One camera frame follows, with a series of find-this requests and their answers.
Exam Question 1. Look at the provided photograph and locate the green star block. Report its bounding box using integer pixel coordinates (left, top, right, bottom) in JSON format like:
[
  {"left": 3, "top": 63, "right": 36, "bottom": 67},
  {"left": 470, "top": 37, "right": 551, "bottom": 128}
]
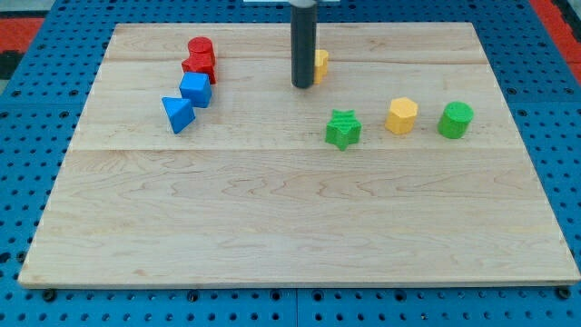
[{"left": 325, "top": 109, "right": 362, "bottom": 151}]

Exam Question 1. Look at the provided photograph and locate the light wooden board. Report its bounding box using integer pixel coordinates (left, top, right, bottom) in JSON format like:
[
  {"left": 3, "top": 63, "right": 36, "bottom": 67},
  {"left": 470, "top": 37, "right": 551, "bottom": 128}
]
[{"left": 16, "top": 21, "right": 581, "bottom": 291}]

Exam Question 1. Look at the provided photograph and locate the blue triangular prism block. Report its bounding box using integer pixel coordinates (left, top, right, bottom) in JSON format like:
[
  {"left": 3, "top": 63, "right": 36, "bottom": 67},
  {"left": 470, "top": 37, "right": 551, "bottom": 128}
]
[{"left": 162, "top": 97, "right": 196, "bottom": 134}]

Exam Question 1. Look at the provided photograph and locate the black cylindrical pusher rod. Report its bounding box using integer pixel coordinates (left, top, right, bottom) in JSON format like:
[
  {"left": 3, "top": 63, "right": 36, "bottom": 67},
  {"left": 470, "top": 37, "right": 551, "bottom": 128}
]
[{"left": 290, "top": 3, "right": 318, "bottom": 89}]

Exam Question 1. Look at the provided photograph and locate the green cylinder block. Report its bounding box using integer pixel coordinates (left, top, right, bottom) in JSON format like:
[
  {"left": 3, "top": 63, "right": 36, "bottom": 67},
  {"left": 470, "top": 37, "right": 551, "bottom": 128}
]
[{"left": 438, "top": 102, "right": 474, "bottom": 139}]

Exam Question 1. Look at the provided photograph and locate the red star block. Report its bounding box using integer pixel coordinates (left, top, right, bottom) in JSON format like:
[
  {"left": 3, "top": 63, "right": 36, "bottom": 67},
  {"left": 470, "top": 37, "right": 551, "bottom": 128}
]
[{"left": 182, "top": 54, "right": 217, "bottom": 84}]

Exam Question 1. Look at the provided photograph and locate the yellow heart block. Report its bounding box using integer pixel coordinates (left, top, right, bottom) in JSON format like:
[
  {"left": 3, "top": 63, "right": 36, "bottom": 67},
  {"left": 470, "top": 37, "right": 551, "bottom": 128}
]
[{"left": 313, "top": 49, "right": 330, "bottom": 84}]

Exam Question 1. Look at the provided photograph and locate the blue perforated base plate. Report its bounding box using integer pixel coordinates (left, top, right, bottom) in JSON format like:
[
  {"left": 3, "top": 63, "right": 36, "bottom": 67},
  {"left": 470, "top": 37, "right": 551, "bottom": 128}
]
[{"left": 1, "top": 0, "right": 580, "bottom": 326}]

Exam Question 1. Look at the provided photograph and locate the yellow hexagon block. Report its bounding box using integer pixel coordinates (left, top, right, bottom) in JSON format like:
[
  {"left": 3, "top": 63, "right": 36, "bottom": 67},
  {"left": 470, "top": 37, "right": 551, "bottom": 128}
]
[{"left": 384, "top": 97, "right": 419, "bottom": 134}]

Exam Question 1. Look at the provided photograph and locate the red cylinder block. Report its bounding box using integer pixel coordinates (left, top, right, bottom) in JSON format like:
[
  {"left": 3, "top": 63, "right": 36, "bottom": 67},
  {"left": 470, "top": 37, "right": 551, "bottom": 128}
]
[{"left": 187, "top": 36, "right": 215, "bottom": 61}]

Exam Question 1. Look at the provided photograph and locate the blue cube block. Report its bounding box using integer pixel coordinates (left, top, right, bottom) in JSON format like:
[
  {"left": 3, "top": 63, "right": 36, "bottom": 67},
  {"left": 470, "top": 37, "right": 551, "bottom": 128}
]
[{"left": 179, "top": 72, "right": 212, "bottom": 108}]

